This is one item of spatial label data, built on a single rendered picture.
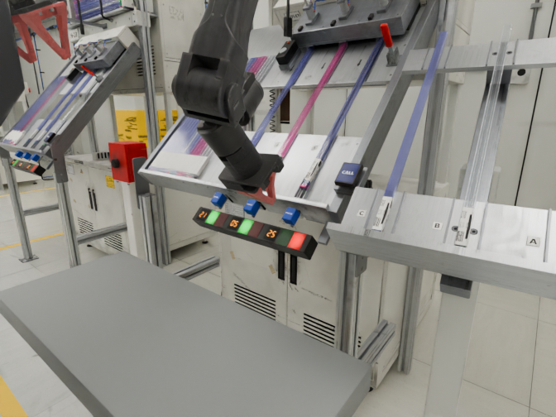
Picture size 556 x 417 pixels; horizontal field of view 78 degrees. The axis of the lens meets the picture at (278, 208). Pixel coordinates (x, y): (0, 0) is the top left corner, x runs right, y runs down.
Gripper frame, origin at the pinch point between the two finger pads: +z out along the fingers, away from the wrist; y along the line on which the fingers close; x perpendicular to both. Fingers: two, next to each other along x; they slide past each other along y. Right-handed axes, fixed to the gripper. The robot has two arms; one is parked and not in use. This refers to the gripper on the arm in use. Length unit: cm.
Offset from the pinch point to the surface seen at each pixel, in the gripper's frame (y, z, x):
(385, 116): -9.0, 8.8, -31.6
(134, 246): 97, 45, 10
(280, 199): 4.0, 7.0, -4.4
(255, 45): 51, 6, -65
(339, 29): 12, 2, -58
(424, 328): -8, 117, -19
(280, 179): 8.8, 8.7, -10.6
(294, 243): -2.1, 10.3, 3.0
